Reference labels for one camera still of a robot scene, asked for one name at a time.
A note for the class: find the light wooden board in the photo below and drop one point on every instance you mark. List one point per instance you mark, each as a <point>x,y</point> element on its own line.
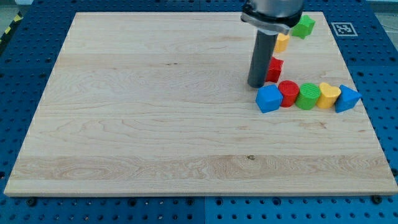
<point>157,104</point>

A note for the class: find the blue cube block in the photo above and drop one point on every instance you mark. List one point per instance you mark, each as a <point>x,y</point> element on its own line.
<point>268,98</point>

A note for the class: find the red star block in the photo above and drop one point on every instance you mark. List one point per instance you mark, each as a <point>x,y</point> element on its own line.
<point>274,71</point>

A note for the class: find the red cylinder block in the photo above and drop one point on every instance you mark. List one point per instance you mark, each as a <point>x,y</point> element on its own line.
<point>289,91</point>

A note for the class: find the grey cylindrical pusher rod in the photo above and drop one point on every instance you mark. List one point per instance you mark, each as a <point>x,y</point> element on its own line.
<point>261,58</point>

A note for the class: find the yellow hexagon block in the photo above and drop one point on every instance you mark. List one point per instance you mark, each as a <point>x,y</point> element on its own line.
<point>281,43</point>

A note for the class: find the green cylinder block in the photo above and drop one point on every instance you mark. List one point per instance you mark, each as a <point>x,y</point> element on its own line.
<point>308,96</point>

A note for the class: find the yellow heart block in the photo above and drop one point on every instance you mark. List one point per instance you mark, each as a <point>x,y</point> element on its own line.
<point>329,95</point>

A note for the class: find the green star block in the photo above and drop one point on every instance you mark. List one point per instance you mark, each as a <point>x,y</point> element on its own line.
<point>304,27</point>

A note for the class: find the blue triangle block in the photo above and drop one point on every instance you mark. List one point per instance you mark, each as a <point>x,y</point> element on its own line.
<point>347,99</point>

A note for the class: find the white fiducial marker tag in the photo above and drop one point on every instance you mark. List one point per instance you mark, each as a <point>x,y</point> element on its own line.
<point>344,29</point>

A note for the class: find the black yellow hazard tape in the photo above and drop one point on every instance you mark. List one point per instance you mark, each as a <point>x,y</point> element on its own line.
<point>10,30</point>

